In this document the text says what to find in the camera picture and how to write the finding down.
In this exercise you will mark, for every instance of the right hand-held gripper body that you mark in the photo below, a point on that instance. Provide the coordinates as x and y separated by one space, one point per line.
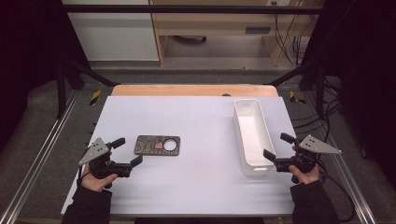
314 146

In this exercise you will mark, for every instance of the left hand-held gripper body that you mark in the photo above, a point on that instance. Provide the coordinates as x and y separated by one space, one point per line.
99 155

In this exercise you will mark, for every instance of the dark patterned phone case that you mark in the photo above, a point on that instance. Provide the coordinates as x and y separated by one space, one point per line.
144 146

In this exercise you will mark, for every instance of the white plastic bin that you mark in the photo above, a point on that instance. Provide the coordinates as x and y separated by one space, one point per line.
252 130

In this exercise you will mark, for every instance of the person's left hand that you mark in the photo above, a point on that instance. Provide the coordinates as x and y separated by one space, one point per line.
96 183

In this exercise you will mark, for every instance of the person's right hand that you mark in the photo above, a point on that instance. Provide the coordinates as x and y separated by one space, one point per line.
306 177

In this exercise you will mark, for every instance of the black curtain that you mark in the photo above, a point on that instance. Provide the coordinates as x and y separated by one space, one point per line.
28 62
364 77

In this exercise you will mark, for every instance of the white cabinet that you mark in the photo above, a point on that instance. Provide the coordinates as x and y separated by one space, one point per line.
115 34

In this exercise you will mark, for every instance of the light wooden desk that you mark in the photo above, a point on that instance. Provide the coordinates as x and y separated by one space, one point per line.
218 23

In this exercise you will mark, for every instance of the aluminium rail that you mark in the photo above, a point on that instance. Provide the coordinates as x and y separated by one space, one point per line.
348 174
46 146

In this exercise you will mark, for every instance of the black frame strut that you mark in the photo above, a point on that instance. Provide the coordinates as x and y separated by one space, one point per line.
299 73
93 77

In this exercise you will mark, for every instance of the black horizontal frame bar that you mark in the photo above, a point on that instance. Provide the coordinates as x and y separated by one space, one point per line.
186 9

